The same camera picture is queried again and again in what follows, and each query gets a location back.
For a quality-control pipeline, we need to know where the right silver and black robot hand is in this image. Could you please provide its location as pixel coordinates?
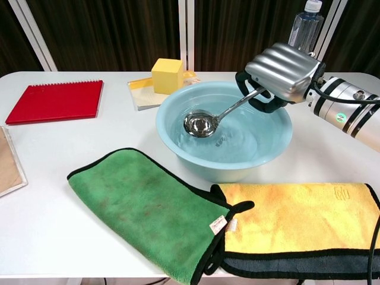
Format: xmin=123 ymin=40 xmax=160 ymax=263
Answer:
xmin=235 ymin=42 xmax=325 ymax=115

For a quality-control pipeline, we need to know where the stainless steel ladle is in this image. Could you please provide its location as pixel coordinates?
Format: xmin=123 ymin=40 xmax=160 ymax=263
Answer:
xmin=183 ymin=87 xmax=266 ymax=139

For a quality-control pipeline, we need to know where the clear plastic water bottle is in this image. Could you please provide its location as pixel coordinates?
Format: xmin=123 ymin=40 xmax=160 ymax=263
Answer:
xmin=287 ymin=0 xmax=325 ymax=56

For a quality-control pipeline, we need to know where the light blue plastic basin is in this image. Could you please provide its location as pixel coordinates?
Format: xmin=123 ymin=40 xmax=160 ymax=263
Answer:
xmin=155 ymin=81 xmax=294 ymax=183

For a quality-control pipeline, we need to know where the yellow cube block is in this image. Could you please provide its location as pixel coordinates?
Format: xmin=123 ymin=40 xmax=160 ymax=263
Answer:
xmin=151 ymin=58 xmax=184 ymax=95

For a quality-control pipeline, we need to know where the yellow and white notepad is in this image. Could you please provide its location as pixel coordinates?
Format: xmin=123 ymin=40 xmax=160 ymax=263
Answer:
xmin=127 ymin=71 xmax=201 ymax=112

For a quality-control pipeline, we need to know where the yellow and grey microfiber towel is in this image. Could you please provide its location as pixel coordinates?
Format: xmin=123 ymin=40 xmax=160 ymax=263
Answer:
xmin=210 ymin=182 xmax=380 ymax=281

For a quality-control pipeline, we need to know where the green microfiber towel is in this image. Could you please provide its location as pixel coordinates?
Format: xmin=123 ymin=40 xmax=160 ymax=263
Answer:
xmin=66 ymin=147 xmax=255 ymax=285

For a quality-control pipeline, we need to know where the red spiral notebook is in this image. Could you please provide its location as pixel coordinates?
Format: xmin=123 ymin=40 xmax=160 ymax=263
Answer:
xmin=5 ymin=80 xmax=105 ymax=125

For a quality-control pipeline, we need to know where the beige cloth in clear sleeve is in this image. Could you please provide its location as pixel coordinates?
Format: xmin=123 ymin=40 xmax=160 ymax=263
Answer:
xmin=0 ymin=125 xmax=29 ymax=198

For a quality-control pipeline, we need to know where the white partition frame post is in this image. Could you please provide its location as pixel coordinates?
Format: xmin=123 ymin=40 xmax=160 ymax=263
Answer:
xmin=7 ymin=0 xmax=58 ymax=72
xmin=178 ymin=0 xmax=195 ymax=72
xmin=313 ymin=0 xmax=349 ymax=73

